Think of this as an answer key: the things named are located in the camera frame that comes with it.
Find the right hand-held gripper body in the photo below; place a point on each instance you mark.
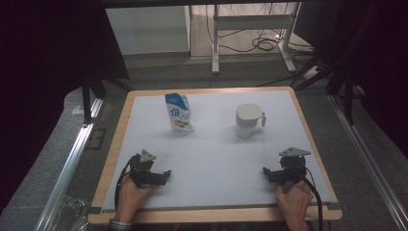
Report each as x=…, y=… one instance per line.
x=290, y=171

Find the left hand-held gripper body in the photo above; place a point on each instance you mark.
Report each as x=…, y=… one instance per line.
x=142, y=173

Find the white jar with hinged lid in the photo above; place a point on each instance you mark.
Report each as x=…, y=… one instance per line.
x=247, y=117

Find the blue and white bag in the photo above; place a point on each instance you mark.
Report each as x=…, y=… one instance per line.
x=179, y=112

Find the person's left hand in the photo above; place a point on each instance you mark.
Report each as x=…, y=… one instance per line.
x=130, y=200

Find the person's right hand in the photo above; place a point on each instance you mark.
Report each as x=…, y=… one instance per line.
x=295, y=202

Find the black tape strip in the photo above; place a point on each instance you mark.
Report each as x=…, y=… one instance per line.
x=95, y=210
x=335, y=206

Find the dark floor marker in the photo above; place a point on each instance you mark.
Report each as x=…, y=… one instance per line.
x=95, y=138

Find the clear plastic bag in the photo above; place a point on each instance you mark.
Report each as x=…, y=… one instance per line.
x=69, y=213

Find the black metal stand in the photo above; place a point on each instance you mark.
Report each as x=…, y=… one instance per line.
x=86, y=102

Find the black tripod stand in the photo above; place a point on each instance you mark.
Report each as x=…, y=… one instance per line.
x=348, y=96

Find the white power strip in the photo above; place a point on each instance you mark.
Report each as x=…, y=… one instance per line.
x=311, y=72

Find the dark curtain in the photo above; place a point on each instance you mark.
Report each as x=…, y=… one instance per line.
x=378, y=64
x=41, y=64

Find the white cabinet panel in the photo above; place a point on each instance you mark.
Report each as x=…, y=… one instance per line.
x=147, y=30

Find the aluminium rail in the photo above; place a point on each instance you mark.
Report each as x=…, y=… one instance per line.
x=369, y=160
x=69, y=170

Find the white metal desk frame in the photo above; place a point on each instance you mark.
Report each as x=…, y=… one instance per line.
x=253, y=22

